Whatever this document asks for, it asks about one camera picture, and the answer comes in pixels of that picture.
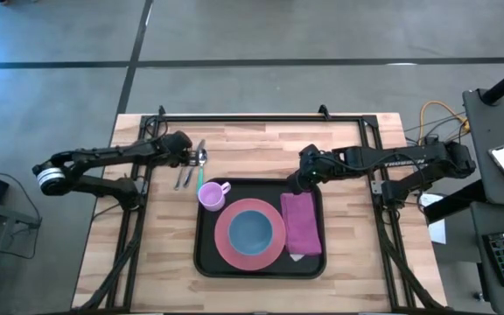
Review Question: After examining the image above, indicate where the black side desk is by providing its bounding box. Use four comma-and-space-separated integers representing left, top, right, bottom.
461, 88, 504, 207

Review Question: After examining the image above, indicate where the pink mug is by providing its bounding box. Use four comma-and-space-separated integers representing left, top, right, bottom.
197, 180, 233, 214

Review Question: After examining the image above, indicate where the yellow cable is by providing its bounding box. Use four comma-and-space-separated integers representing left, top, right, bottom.
417, 100, 473, 145

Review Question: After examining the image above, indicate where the silver spoon green handle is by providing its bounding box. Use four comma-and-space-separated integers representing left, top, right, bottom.
195, 148, 210, 196

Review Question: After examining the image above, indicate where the pink round plate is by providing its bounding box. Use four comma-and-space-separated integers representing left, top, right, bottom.
213, 197, 288, 272

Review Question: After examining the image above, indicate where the magenta napkin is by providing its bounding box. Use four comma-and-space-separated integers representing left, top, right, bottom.
279, 191, 324, 263

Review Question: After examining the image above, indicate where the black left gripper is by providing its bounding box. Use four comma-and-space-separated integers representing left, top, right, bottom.
158, 129, 200, 169

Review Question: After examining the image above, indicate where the black floor cable bundle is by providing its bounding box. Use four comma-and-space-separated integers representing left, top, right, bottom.
403, 112, 470, 148

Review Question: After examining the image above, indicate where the silver fork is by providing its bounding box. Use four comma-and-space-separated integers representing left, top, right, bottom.
173, 147, 194, 192

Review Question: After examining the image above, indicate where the black keyboard desk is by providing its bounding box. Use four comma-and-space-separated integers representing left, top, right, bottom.
469, 200, 504, 315

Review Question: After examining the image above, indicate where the black plastic tray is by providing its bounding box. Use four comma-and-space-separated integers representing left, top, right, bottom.
192, 176, 328, 281

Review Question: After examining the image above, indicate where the silver knife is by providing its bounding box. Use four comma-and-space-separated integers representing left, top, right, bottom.
182, 138, 207, 190

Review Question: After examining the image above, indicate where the white paper sheet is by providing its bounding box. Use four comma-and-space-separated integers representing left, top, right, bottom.
419, 192, 448, 246

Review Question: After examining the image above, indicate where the grey metal side table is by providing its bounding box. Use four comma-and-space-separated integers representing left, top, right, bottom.
0, 195, 44, 315

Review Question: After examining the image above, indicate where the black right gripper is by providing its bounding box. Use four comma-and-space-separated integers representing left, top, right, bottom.
286, 143, 337, 196

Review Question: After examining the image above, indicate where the blue bowl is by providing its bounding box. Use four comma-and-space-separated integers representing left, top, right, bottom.
227, 209, 275, 257

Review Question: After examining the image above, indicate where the black metal table frame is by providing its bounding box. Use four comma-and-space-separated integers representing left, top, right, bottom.
74, 103, 444, 314

